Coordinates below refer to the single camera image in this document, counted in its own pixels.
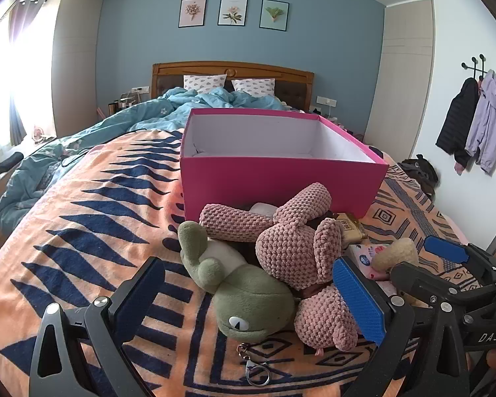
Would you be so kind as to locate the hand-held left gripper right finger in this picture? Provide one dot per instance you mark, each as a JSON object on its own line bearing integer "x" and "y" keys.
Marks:
{"x": 357, "y": 300}

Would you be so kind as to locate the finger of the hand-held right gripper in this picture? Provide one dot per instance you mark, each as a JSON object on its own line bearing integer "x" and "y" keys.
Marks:
{"x": 413, "y": 279}
{"x": 444, "y": 249}

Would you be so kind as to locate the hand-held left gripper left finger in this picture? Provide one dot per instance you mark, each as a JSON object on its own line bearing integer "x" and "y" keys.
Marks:
{"x": 137, "y": 293}

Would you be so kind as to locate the cream plush toy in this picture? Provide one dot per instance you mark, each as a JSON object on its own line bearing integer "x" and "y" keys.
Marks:
{"x": 396, "y": 252}

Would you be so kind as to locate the pink printed tissue pack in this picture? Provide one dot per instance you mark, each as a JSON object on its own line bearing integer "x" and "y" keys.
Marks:
{"x": 366, "y": 256}

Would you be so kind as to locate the yellow tissue pack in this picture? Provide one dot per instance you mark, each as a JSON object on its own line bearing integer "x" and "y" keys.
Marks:
{"x": 351, "y": 227}

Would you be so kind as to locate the pink knitted plush toy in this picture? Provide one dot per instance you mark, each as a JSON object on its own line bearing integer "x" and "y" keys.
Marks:
{"x": 289, "y": 252}

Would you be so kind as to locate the green frog plush toy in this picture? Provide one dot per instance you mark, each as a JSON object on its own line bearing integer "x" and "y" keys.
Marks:
{"x": 248, "y": 293}

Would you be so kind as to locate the pink cardboard box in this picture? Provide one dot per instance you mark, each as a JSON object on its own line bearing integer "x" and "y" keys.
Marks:
{"x": 272, "y": 182}

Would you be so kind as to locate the orange patterned blanket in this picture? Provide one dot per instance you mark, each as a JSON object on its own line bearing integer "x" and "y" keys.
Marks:
{"x": 107, "y": 223}

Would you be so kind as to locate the dark backpack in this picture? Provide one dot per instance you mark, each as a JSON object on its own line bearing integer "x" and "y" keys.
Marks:
{"x": 419, "y": 173}

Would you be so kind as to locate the black jacket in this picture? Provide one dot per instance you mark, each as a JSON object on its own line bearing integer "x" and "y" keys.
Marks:
{"x": 456, "y": 124}

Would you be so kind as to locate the lilac jacket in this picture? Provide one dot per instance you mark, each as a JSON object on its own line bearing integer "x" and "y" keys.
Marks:
{"x": 487, "y": 124}

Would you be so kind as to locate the beige built-in wardrobe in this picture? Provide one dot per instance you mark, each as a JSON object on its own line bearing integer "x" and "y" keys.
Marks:
{"x": 401, "y": 82}
{"x": 76, "y": 62}

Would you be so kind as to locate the black pouch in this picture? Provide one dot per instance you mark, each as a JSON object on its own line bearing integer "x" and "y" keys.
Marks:
{"x": 9, "y": 163}

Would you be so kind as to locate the light blue duvet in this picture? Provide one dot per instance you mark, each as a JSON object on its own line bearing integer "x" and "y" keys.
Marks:
{"x": 157, "y": 111}

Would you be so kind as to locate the purple curtain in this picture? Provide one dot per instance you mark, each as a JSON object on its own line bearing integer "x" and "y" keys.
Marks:
{"x": 16, "y": 120}

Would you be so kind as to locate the white patterned pillow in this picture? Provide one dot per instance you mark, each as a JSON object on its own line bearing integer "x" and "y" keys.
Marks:
{"x": 254, "y": 87}
{"x": 204, "y": 83}

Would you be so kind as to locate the wooden headboard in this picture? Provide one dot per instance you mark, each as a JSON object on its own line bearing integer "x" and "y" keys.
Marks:
{"x": 231, "y": 69}

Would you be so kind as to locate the framed pink flower picture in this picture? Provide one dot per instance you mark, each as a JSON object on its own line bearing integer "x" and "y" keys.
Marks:
{"x": 193, "y": 12}

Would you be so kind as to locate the framed green plant picture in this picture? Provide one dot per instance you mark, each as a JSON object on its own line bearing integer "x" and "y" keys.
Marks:
{"x": 275, "y": 14}

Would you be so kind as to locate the framed white flower picture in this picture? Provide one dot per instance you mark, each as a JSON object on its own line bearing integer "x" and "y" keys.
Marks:
{"x": 232, "y": 11}

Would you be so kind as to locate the black wall coat hooks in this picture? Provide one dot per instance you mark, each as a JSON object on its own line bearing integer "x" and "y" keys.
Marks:
{"x": 475, "y": 65}

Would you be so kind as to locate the white wall socket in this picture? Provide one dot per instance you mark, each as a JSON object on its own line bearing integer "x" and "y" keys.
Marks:
{"x": 140, "y": 89}
{"x": 326, "y": 100}

